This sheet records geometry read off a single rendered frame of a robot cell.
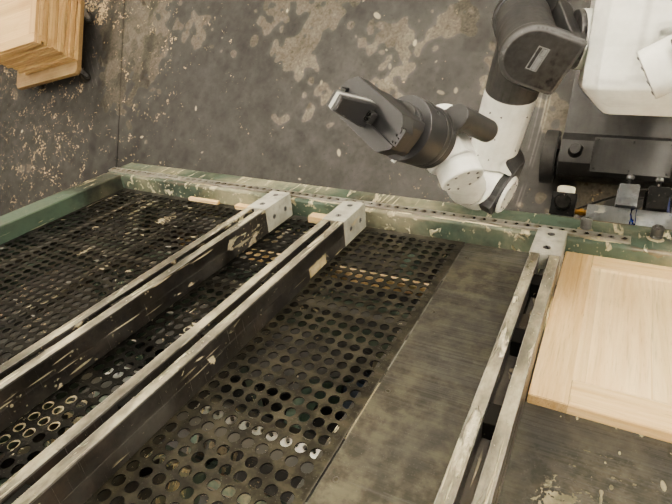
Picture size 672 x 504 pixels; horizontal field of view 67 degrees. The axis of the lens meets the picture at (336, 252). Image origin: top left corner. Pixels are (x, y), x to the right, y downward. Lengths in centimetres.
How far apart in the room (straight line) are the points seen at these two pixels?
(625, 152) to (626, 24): 117
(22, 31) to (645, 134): 326
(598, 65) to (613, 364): 47
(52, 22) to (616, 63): 326
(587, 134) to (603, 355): 121
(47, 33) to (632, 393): 342
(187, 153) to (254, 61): 63
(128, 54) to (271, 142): 127
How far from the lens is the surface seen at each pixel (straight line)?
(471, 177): 78
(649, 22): 88
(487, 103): 95
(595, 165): 201
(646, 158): 202
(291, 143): 261
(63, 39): 369
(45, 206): 180
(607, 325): 104
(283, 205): 143
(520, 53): 87
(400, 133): 61
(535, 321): 92
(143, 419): 84
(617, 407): 88
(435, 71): 243
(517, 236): 126
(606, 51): 88
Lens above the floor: 214
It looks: 64 degrees down
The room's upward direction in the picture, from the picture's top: 80 degrees counter-clockwise
